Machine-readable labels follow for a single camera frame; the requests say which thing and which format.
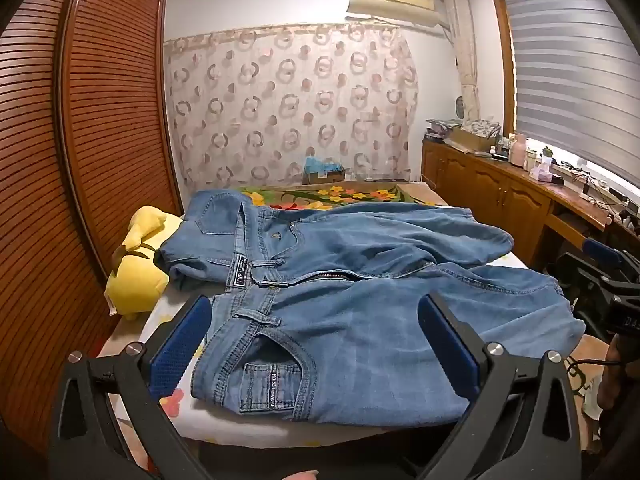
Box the wooden sideboard cabinet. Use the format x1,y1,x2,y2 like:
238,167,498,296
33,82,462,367
421,137,640,281

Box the beige tied-back curtain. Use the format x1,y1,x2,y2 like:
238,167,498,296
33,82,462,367
442,0,483,126

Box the cream wall air conditioner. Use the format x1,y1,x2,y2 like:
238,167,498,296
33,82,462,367
346,0,446,28

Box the cardboard box with blue cloth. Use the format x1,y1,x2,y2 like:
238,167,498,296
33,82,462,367
301,156,346,186

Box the person's right hand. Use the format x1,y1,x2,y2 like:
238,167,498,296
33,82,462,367
597,347,628,411

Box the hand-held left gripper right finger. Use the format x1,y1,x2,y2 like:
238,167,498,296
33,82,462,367
415,292,586,480

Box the blue denim pants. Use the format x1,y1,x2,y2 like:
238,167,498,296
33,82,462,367
152,189,587,428

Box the sheer circle-patterned curtain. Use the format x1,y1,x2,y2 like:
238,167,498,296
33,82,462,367
164,22,420,192

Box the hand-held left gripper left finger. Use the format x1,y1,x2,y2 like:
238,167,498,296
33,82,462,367
47,294,221,480

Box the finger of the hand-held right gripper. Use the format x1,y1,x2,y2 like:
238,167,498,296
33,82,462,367
555,238,626,321

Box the stack of books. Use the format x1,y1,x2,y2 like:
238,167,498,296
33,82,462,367
425,119,461,142

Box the grey zebra window blind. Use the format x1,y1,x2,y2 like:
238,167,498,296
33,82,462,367
500,0,640,176

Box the yellow plush toy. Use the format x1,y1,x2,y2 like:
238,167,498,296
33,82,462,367
104,205,183,322

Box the strawberry print bed sheet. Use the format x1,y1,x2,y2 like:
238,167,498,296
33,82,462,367
95,250,606,461

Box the wooden louvered wardrobe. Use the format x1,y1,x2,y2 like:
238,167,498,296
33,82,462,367
0,0,183,461

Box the open cardboard box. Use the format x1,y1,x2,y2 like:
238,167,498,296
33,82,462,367
445,119,501,153

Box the floral fleece blanket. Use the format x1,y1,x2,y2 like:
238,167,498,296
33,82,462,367
235,181,451,211

